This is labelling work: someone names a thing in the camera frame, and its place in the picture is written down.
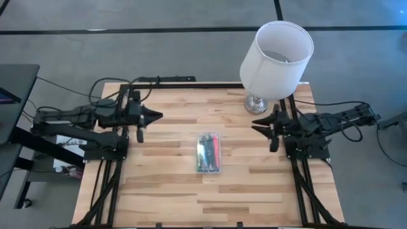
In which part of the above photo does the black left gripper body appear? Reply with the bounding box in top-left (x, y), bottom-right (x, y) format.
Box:
top-left (125, 98), bottom-right (146, 127)

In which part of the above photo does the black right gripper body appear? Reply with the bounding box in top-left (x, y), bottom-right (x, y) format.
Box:
top-left (270, 109), bottom-right (289, 138)

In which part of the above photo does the pink highlighter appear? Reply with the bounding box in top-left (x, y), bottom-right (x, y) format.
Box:
top-left (212, 134), bottom-right (221, 169)

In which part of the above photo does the clear plastic supply box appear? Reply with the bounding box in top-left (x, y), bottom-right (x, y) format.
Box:
top-left (195, 132), bottom-right (223, 174)

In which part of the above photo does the white shade table lamp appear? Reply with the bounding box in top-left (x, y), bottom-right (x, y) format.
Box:
top-left (239, 20), bottom-right (315, 115)

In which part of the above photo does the white printed paper sheet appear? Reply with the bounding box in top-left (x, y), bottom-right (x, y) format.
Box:
top-left (53, 135), bottom-right (86, 170)

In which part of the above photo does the black desk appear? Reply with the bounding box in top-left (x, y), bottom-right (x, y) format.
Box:
top-left (0, 63), bottom-right (86, 211)

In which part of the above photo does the dark laptop screen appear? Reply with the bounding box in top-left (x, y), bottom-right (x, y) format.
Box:
top-left (0, 87), bottom-right (22, 105)

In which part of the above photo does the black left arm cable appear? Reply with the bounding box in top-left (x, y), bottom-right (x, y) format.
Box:
top-left (88, 76), bottom-right (160, 108)

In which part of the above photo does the black aluminium table frame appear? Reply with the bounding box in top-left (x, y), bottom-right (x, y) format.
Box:
top-left (71, 75), bottom-right (343, 229)

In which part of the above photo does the black floor cable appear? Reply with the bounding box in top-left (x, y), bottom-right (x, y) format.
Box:
top-left (36, 76), bottom-right (102, 99)

